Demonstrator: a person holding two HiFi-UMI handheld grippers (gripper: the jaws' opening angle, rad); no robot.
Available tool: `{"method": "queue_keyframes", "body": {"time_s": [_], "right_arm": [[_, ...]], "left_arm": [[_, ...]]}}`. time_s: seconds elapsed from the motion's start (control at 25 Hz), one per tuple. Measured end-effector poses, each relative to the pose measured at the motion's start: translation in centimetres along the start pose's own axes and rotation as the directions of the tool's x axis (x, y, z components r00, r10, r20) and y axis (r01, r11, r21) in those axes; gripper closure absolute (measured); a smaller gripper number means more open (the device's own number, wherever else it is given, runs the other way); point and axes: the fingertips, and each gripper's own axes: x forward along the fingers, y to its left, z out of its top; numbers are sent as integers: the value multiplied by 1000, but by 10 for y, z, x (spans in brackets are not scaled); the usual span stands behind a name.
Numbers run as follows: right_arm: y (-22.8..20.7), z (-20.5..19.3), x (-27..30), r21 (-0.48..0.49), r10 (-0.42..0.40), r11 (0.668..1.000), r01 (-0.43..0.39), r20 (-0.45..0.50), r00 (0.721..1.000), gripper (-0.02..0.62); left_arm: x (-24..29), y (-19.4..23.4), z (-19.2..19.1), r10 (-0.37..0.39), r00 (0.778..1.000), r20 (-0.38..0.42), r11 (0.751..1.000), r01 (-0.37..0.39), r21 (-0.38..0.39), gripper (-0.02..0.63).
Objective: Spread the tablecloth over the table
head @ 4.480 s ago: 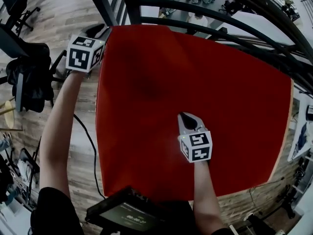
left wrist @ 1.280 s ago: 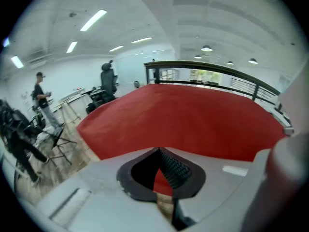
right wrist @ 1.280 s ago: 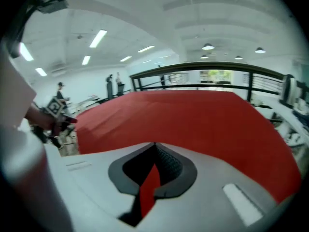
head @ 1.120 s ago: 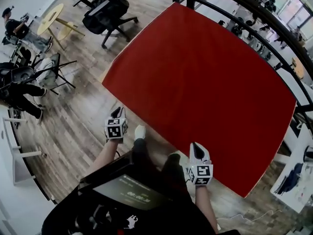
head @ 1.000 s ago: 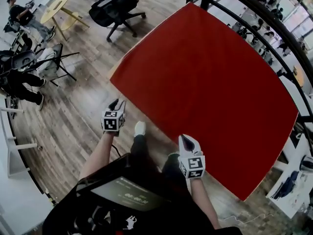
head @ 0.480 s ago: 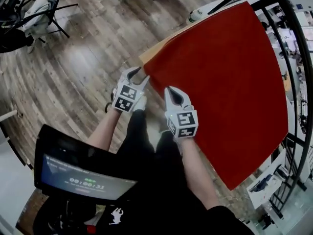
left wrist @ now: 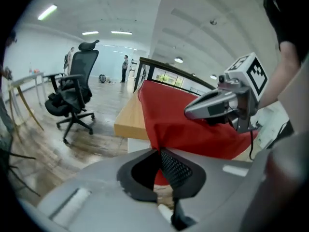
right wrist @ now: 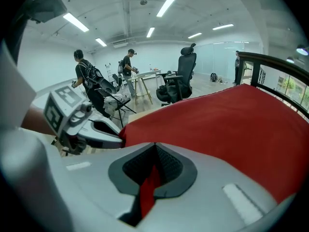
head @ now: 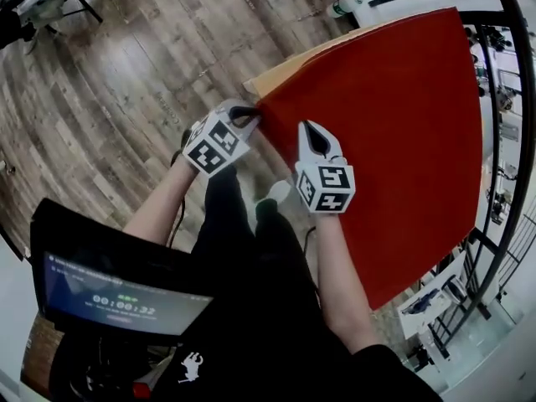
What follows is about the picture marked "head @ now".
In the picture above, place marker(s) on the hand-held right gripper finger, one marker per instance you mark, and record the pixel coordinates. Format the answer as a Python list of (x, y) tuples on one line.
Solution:
[(305, 145), (328, 147)]

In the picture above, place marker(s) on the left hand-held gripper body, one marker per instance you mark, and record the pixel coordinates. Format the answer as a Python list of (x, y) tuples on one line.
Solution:
[(215, 147)]

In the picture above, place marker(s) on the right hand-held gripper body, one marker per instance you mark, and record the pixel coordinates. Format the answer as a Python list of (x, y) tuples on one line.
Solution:
[(326, 187)]

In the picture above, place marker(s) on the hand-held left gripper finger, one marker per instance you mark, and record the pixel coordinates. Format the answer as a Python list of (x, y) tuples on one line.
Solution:
[(249, 126), (236, 108)]

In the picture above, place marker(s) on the red cloth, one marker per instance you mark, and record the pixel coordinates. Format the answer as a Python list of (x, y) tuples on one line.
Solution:
[(398, 140)]

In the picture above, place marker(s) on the person's left forearm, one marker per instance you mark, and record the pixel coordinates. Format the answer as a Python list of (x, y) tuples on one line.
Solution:
[(163, 207)]

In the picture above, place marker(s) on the person's right forearm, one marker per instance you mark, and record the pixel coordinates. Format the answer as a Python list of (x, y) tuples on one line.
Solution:
[(343, 283)]

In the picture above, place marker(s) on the person's right white shoe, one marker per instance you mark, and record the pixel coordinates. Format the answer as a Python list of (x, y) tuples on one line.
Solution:
[(280, 192)]

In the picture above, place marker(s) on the person's black trousers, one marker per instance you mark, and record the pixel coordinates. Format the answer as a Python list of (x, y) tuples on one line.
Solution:
[(234, 233)]

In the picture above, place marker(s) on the dark blue cloth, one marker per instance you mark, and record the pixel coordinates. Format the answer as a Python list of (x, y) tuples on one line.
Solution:
[(423, 302)]

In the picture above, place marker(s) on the white table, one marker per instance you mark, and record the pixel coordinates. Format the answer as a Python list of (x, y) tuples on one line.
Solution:
[(419, 321)]

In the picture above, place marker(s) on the steel kettle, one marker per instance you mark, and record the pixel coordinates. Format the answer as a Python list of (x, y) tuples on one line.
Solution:
[(454, 290)]

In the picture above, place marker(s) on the person's black shirt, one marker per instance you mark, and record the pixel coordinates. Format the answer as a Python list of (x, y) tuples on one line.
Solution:
[(272, 358)]

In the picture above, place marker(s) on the black monitor screen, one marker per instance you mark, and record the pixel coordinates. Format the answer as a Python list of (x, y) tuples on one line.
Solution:
[(117, 300)]

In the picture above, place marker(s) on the grey garment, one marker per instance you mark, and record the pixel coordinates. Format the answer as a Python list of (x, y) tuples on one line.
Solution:
[(42, 2)]

